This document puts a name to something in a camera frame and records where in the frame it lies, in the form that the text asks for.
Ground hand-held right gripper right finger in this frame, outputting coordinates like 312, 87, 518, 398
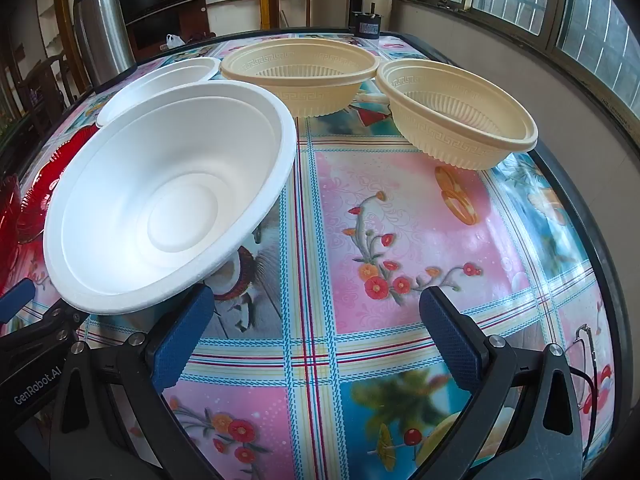
419, 287, 586, 480

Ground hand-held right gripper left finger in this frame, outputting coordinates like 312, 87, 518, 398
47, 284, 223, 480

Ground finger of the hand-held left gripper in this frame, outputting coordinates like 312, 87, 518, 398
0, 302, 88, 361
0, 277, 37, 328

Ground red gold-rimmed plate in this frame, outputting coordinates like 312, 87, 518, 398
0, 175, 48, 301
17, 126, 101, 243

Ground large white bowl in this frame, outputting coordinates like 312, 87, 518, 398
42, 82, 299, 317

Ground beige paper bowl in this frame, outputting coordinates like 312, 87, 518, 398
220, 37, 381, 119
375, 59, 540, 171

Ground small white bowl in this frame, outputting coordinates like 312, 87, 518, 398
96, 57, 222, 128

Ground black-rimmed table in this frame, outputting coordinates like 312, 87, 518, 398
0, 30, 633, 480

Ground dark wooden chair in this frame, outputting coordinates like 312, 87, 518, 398
15, 52, 76, 116

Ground steel thermos jug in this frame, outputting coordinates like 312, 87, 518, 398
72, 0, 138, 92

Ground small black device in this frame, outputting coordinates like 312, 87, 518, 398
350, 9, 383, 38

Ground wire-frame eyeglasses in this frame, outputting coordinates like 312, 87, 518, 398
570, 322, 608, 416

